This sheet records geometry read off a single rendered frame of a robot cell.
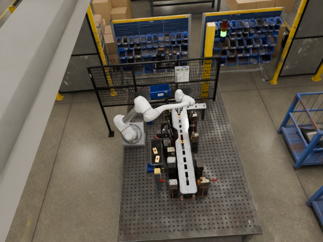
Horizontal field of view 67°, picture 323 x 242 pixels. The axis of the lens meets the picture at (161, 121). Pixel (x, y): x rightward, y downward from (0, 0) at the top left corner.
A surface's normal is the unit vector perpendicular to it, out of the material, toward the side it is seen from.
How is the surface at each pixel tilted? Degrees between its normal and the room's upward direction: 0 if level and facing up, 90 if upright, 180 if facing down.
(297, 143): 0
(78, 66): 89
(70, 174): 0
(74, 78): 92
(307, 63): 90
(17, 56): 0
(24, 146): 90
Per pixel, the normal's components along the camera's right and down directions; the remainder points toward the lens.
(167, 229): -0.06, -0.66
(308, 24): 0.04, 0.77
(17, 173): 1.00, -0.07
